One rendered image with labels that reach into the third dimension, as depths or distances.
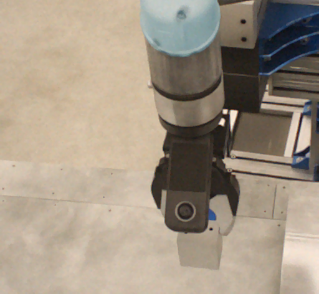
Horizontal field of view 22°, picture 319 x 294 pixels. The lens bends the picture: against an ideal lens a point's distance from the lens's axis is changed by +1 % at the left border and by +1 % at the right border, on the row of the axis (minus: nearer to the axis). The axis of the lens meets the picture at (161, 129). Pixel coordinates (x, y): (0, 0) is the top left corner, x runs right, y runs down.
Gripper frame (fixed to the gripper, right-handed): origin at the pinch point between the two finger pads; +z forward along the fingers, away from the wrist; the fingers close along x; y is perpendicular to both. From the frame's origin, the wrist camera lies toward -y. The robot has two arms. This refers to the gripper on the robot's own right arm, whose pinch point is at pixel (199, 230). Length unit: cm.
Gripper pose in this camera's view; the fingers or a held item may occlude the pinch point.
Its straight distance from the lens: 103.3
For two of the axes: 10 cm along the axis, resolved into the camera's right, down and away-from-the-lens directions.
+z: 1.0, 6.8, 7.2
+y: 1.9, -7.3, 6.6
